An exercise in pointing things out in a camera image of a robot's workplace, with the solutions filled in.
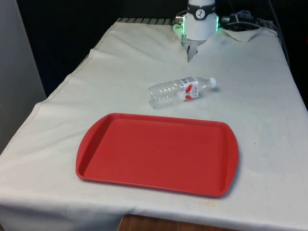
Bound clear plastic bottle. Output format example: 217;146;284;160
148;76;218;110

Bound red tray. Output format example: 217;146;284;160
76;112;239;198

